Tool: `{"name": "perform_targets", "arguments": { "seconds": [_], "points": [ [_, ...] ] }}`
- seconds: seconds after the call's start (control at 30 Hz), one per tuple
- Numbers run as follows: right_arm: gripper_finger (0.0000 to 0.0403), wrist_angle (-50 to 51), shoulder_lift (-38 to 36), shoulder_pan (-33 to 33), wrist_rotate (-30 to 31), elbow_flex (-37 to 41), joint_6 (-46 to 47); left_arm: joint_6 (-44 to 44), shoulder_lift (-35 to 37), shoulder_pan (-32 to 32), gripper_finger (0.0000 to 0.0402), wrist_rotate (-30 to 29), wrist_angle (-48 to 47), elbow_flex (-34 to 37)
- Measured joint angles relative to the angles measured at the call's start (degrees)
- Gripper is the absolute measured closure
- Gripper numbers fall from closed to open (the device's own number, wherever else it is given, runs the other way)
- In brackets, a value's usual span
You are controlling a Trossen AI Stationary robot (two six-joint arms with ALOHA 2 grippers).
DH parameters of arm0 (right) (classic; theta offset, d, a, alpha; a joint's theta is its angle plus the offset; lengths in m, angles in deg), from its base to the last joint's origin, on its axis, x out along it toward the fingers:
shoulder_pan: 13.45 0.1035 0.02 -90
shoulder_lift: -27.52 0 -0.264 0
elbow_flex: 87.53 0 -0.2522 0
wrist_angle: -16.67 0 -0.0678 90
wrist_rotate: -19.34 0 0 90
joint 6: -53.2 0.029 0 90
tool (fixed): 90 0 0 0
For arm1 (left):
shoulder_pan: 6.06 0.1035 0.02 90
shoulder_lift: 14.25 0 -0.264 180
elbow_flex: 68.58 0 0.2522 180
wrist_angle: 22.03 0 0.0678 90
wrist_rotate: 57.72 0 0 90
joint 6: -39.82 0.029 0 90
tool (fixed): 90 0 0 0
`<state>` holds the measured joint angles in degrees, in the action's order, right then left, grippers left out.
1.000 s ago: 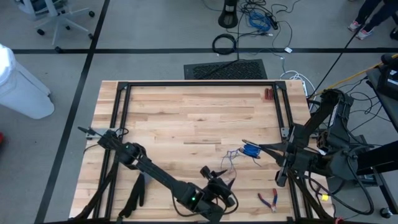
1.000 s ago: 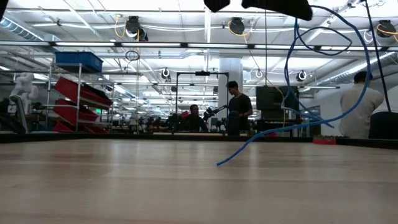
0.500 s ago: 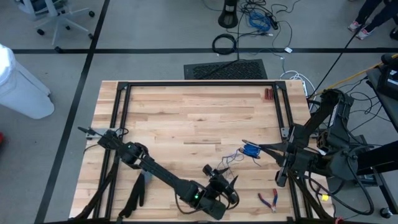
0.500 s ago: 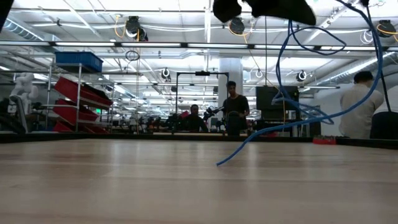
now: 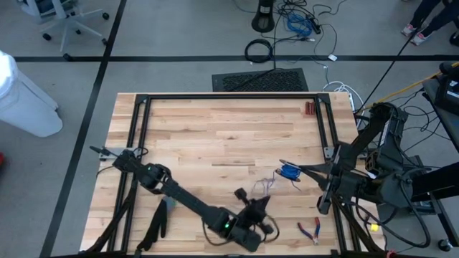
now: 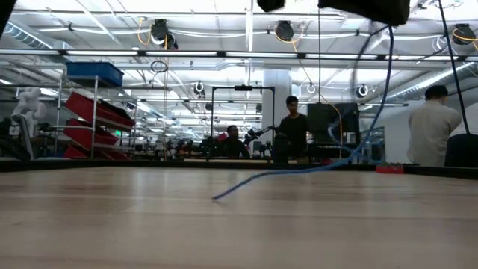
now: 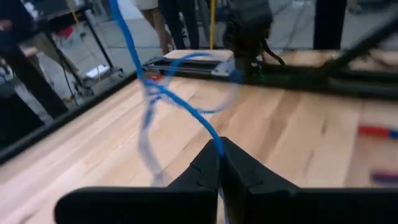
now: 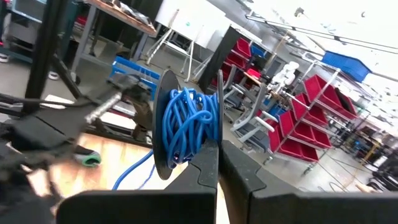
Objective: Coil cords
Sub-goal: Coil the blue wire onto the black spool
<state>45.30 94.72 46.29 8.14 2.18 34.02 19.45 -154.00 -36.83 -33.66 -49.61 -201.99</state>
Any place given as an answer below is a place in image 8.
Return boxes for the shelf rack red blue bins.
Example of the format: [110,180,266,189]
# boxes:
[211,37,268,90]

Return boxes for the white board panel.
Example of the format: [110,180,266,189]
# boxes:
[154,0,233,52]

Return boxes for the wooden workbench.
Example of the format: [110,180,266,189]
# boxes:
[71,0,158,74]

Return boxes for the wooden desk with red bin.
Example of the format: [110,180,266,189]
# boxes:
[242,67,265,88]

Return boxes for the black partition panel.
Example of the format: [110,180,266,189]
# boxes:
[197,26,242,94]

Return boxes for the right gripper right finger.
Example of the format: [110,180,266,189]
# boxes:
[219,140,398,224]

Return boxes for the blue cord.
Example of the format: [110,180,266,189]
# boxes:
[111,86,220,191]

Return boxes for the white metal stand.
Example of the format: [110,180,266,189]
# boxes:
[145,9,215,83]

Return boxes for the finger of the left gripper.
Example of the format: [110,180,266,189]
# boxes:
[132,99,154,142]

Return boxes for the blue plastic tub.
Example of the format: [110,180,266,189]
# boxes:
[109,55,162,100]

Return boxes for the blue plastic bin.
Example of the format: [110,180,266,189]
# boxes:
[321,50,373,83]

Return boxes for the black work glove green cuff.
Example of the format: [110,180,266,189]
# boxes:
[73,146,103,168]

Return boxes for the blue wire spool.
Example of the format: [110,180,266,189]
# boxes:
[151,68,224,181]

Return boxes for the shelf rack with red bins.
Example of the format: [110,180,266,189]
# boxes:
[262,60,361,175]

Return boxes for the dark green cart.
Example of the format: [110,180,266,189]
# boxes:
[0,0,78,63]

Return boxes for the grey office chair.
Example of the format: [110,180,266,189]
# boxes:
[222,65,249,124]

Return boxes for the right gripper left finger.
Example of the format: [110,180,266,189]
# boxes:
[56,138,220,224]

